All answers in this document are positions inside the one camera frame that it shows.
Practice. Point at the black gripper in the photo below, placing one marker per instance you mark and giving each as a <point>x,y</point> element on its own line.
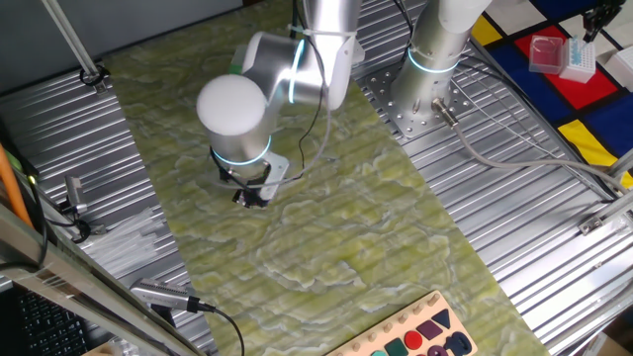
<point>252,190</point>

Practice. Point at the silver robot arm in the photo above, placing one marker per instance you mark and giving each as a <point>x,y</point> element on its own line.
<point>237,109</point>

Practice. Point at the green pipette tip holder box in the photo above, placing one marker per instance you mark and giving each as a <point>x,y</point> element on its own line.
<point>237,62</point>

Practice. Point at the white pipette tip rack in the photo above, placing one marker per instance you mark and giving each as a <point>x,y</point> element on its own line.
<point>577,62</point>

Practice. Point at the green marble pattern mat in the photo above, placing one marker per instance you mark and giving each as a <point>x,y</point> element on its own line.
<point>321,237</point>

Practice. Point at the wooden shape puzzle board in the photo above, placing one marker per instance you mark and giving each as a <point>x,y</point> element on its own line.
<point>356,343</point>

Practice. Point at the white power strip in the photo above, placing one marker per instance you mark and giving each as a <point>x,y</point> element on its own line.
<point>359,53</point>

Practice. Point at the black pole clamp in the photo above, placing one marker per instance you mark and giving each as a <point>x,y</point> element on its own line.
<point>94,76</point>

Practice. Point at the green square puzzle piece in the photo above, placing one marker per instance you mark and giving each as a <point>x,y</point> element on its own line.
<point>395,348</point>

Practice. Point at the cardboard box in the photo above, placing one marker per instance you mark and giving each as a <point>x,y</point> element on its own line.
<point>613,346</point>
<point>99,351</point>

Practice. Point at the red round puzzle piece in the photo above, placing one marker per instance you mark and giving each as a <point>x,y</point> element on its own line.
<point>413,340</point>

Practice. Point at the purple puzzle piece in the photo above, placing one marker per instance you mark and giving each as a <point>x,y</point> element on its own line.
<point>429,329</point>

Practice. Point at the navy triangle puzzle piece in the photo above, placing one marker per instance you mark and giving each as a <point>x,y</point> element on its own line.
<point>442,317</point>

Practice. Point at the black keyboard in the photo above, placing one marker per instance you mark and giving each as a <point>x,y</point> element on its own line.
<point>49,329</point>

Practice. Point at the aluminium pole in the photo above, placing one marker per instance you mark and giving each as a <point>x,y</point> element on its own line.
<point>69,37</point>

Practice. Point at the blue puzzle piece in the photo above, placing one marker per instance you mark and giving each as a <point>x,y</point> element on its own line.
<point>462,346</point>

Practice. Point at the colourful chequered cloth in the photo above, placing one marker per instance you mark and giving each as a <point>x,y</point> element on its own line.
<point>529,89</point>

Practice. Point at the clear pink plastic box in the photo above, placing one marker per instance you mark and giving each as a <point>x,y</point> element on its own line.
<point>545,54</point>

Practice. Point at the white plastic box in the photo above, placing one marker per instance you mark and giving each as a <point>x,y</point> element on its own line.
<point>622,66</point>

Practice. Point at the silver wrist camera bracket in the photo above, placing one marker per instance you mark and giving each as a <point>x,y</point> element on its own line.
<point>278,170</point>

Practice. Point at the ribbed silver depth camera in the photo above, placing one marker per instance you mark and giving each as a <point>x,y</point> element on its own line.
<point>158,294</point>

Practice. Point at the black camera stand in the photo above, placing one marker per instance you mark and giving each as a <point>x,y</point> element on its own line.
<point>163,316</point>

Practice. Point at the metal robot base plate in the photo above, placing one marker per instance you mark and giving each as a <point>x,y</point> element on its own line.
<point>395,118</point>

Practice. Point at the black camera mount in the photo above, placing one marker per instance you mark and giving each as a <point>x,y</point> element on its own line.
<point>81,231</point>

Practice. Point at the aluminium frame bar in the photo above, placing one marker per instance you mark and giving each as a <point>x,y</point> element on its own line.
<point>74,284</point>

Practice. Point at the aluminium extrusion with bracket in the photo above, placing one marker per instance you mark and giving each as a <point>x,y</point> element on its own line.
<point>608,212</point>

